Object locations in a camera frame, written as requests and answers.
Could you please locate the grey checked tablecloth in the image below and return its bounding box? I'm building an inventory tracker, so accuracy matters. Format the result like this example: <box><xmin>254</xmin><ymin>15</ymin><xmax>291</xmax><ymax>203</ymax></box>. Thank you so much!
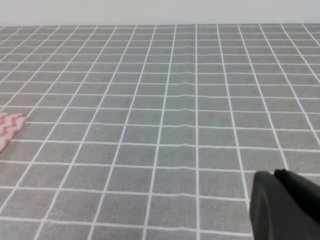
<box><xmin>0</xmin><ymin>23</ymin><xmax>320</xmax><ymax>240</ymax></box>

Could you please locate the pink white wavy towel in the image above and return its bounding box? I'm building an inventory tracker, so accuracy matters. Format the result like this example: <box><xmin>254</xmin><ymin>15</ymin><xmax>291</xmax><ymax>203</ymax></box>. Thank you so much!
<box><xmin>0</xmin><ymin>112</ymin><xmax>26</xmax><ymax>152</ymax></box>

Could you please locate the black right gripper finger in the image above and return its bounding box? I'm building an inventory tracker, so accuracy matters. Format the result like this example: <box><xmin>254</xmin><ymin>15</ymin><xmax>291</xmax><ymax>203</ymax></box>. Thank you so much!
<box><xmin>249</xmin><ymin>169</ymin><xmax>320</xmax><ymax>240</ymax></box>

